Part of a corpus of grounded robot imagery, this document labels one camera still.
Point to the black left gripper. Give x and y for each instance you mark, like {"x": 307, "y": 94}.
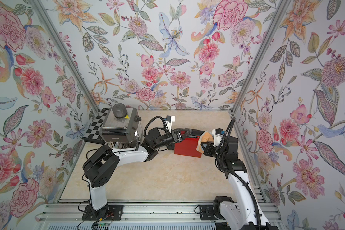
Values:
{"x": 175, "y": 137}

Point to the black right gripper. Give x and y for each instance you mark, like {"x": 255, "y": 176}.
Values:
{"x": 208, "y": 151}

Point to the orange blue patterned cloth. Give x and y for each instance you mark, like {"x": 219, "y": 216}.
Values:
{"x": 206, "y": 137}

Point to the red capsule coffee machine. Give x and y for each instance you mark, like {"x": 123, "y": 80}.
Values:
{"x": 188, "y": 146}

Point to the silver grey coffee machine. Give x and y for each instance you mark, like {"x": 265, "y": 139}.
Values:
{"x": 122, "y": 125}

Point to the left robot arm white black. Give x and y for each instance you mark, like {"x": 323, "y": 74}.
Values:
{"x": 98, "y": 169}

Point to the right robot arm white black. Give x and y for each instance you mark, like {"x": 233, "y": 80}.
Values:
{"x": 245, "y": 213}

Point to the black white chessboard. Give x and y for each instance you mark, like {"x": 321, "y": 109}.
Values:
{"x": 93, "y": 135}

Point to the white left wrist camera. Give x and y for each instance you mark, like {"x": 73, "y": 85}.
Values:
{"x": 169, "y": 121}

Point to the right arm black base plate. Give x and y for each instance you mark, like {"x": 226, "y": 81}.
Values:
{"x": 206, "y": 212}

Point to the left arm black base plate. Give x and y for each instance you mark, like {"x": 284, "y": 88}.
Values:
{"x": 109, "y": 213}

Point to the aluminium rail frame front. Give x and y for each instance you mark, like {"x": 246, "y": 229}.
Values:
{"x": 67, "y": 215}

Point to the right aluminium corner post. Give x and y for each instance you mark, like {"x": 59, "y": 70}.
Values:
{"x": 258, "y": 59}

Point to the aluminium corner post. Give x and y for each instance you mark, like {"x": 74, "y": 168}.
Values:
{"x": 43, "y": 16}
{"x": 258, "y": 59}

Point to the left aluminium corner post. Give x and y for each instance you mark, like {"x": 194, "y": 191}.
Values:
{"x": 43, "y": 16}

